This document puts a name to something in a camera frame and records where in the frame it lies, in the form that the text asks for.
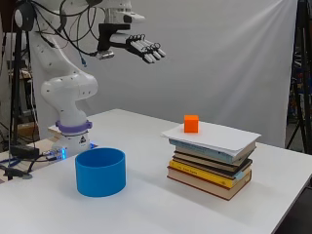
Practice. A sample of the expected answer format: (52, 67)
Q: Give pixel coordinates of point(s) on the tan book with red cover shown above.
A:
(208, 187)

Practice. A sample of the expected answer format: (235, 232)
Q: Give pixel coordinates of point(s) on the black tripod stand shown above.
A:
(16, 87)
(305, 81)

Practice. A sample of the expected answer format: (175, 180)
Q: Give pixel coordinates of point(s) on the orange cube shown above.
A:
(191, 124)

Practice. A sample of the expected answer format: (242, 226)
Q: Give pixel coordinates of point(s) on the yellow book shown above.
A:
(201, 174)

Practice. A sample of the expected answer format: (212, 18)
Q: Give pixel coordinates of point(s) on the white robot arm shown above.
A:
(70, 86)

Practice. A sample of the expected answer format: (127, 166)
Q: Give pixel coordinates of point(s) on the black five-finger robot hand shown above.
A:
(139, 45)

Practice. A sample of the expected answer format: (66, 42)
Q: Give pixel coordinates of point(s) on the blue round tub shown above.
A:
(100, 177)

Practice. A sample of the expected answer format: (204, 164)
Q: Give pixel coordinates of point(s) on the light blue book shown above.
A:
(201, 151)

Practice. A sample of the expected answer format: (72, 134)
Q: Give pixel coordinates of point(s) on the black book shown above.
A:
(227, 171)

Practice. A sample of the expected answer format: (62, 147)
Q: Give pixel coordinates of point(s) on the black power box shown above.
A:
(24, 151)

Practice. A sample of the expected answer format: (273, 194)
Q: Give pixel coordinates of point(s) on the grey book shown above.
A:
(208, 161)

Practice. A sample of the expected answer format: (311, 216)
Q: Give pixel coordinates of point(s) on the wooden base board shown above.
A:
(42, 143)

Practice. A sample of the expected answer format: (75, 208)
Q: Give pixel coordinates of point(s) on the white backdrop sheet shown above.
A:
(211, 58)

